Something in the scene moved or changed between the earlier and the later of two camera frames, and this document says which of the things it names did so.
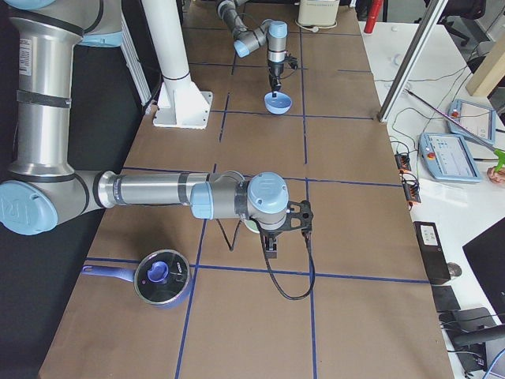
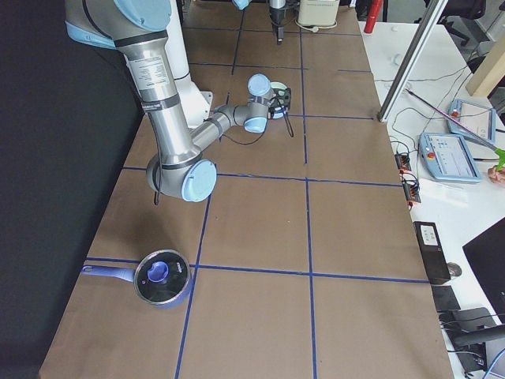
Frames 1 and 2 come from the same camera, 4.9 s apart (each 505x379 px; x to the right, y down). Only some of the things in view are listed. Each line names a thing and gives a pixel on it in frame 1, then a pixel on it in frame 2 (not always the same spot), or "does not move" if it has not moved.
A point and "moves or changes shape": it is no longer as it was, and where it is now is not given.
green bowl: (252, 225) moves or changes shape
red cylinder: (374, 12) does not move
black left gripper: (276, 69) to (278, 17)
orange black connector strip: (411, 185) does not move
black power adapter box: (432, 251) does not move
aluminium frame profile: (411, 61) does not move
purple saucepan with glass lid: (162, 278) does not move
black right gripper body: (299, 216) to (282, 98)
